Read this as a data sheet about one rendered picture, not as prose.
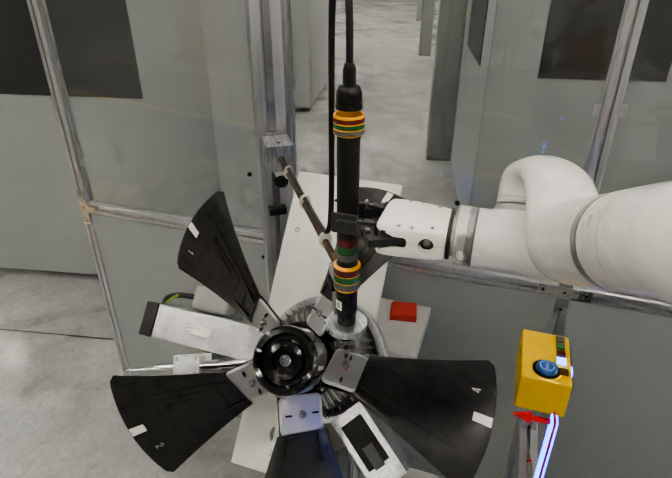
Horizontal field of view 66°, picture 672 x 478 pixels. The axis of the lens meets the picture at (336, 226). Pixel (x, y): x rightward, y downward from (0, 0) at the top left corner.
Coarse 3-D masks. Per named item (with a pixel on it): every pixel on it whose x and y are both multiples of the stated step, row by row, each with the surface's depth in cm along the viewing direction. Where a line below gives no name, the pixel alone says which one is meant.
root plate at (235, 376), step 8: (240, 368) 94; (248, 368) 94; (232, 376) 95; (240, 376) 95; (248, 376) 95; (240, 384) 96; (248, 384) 96; (256, 384) 96; (248, 392) 97; (256, 392) 98; (264, 392) 98
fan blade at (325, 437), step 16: (304, 432) 91; (320, 432) 92; (288, 448) 88; (304, 448) 90; (320, 448) 92; (272, 464) 87; (288, 464) 88; (304, 464) 89; (320, 464) 91; (336, 464) 93
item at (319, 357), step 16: (272, 336) 90; (288, 336) 90; (304, 336) 88; (320, 336) 99; (256, 352) 90; (272, 352) 90; (288, 352) 90; (304, 352) 89; (320, 352) 89; (256, 368) 89; (272, 368) 89; (288, 368) 89; (304, 368) 88; (272, 384) 88; (288, 384) 88; (304, 384) 87
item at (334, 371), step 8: (336, 352) 95; (352, 352) 95; (336, 360) 93; (352, 360) 94; (360, 360) 94; (328, 368) 91; (336, 368) 92; (352, 368) 92; (360, 368) 92; (328, 376) 90; (336, 376) 90; (344, 376) 90; (352, 376) 91; (360, 376) 91; (328, 384) 89; (336, 384) 88; (344, 384) 89; (352, 384) 89
